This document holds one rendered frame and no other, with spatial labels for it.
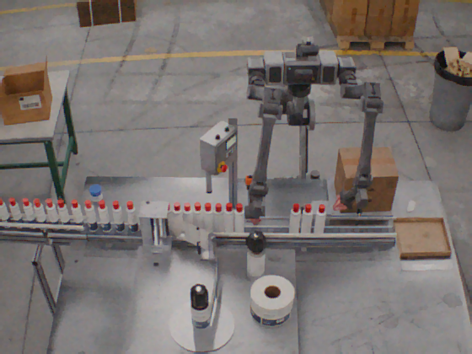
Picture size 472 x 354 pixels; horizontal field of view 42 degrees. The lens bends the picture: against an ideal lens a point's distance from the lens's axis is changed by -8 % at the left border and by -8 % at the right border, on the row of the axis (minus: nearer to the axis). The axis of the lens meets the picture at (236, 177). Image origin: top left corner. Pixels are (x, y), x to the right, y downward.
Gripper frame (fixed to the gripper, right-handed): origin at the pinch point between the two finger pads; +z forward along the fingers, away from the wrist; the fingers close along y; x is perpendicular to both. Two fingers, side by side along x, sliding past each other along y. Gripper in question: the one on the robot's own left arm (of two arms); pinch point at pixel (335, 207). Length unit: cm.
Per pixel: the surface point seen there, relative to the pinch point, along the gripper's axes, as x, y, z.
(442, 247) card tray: 63, 8, -23
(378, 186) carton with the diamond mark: 21.0, -17.9, -15.1
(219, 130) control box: -70, -11, 6
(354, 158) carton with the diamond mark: 6.8, -31.7, -12.7
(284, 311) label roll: -15, 58, 24
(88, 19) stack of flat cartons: -99, -374, 214
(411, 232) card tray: 51, -4, -13
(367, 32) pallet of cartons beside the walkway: 117, -330, 17
